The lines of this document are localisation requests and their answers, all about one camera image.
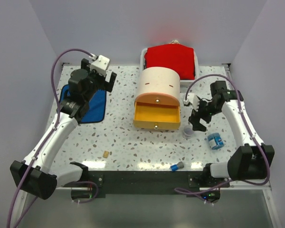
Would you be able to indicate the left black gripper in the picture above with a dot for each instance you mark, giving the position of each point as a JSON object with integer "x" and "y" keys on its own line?
{"x": 84, "y": 63}

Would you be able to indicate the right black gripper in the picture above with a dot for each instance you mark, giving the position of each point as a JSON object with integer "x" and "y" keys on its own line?
{"x": 194, "y": 120}

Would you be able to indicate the clear round pin jar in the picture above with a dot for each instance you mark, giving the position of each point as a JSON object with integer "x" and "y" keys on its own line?
{"x": 187, "y": 132}

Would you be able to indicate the beige round drawer organizer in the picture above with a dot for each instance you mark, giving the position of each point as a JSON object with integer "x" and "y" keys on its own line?
{"x": 157, "y": 102}

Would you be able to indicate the blue grey glue stick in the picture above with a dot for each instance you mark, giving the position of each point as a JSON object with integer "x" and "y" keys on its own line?
{"x": 177, "y": 166}

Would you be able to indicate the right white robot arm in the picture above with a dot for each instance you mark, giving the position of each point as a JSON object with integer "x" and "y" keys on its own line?
{"x": 252, "y": 158}

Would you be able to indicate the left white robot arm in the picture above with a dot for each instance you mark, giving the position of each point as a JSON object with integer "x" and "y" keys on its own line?
{"x": 32, "y": 175}

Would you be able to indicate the blue microfiber cloth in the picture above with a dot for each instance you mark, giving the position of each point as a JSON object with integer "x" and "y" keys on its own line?
{"x": 94, "y": 114}

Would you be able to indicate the white plastic basket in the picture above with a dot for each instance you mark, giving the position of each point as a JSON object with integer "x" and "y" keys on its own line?
{"x": 183, "y": 83}

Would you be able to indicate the red folded cloth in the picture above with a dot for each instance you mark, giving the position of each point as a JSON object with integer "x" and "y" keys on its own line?
{"x": 177, "y": 57}

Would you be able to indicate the small tan eraser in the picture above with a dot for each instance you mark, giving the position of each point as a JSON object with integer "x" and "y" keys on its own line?
{"x": 106, "y": 154}

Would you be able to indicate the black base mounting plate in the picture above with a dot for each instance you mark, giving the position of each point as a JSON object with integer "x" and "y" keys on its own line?
{"x": 150, "y": 182}

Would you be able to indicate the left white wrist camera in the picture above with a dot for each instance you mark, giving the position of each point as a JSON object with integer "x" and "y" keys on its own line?
{"x": 100, "y": 65}

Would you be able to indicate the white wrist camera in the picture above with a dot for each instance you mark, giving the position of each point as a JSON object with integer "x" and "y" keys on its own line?
{"x": 100, "y": 65}
{"x": 191, "y": 99}

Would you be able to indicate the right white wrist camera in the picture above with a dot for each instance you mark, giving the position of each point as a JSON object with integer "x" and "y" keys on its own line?
{"x": 191, "y": 99}

